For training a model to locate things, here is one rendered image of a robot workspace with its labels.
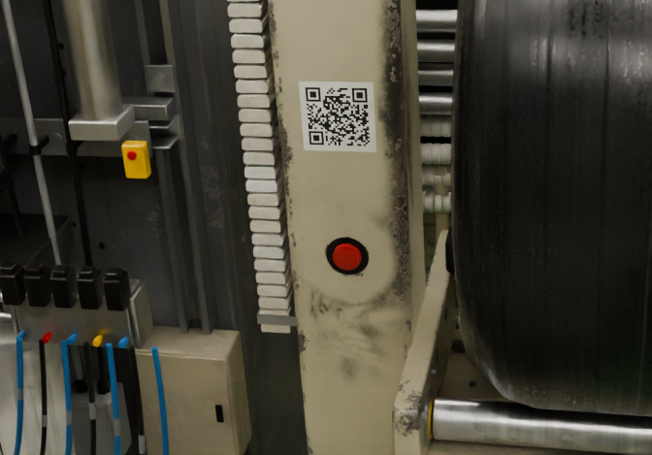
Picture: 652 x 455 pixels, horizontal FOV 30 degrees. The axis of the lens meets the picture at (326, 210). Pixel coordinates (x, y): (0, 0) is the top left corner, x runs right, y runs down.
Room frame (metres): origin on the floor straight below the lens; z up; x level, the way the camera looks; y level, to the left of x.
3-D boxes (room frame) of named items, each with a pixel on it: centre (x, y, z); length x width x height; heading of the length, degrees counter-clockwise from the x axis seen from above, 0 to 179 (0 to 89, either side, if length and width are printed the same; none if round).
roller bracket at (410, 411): (1.19, -0.11, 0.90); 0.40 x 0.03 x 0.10; 166
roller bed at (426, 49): (1.57, -0.16, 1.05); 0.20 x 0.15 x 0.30; 76
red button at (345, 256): (1.13, -0.02, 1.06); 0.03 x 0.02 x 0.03; 76
